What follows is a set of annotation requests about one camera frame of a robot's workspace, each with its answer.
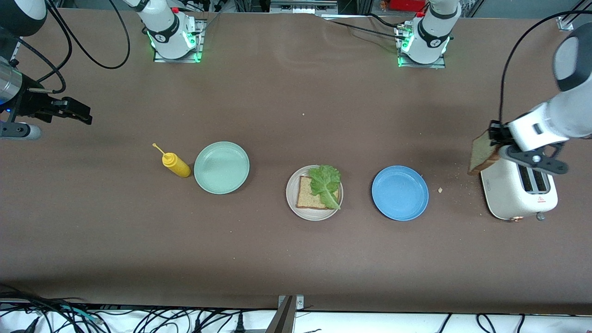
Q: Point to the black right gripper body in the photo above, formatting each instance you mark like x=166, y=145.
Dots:
x=32, y=104

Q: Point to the brown bread slice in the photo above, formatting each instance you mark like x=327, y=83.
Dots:
x=481, y=155
x=305, y=196

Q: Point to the yellow mustard squeeze bottle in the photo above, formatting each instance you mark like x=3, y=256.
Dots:
x=178, y=166

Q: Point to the green lettuce leaf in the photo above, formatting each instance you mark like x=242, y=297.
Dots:
x=326, y=182

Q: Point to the blue plate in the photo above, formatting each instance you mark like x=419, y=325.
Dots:
x=400, y=193

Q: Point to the pale green plate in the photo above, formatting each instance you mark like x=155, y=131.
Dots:
x=222, y=167

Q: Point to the beige plate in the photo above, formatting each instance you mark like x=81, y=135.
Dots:
x=314, y=215

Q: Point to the white toaster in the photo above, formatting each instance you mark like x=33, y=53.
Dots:
x=502, y=189

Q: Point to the red box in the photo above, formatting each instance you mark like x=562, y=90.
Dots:
x=407, y=4

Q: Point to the black power plug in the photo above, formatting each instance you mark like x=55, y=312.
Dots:
x=239, y=323

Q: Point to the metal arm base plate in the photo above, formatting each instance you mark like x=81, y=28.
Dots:
x=175, y=60
x=421, y=66

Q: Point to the aluminium frame rail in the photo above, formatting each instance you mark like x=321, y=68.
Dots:
x=571, y=16

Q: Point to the grey metal rail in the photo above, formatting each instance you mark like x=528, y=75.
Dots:
x=303, y=5

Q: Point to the metal table edge bracket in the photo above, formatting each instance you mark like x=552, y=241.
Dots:
x=282, y=319

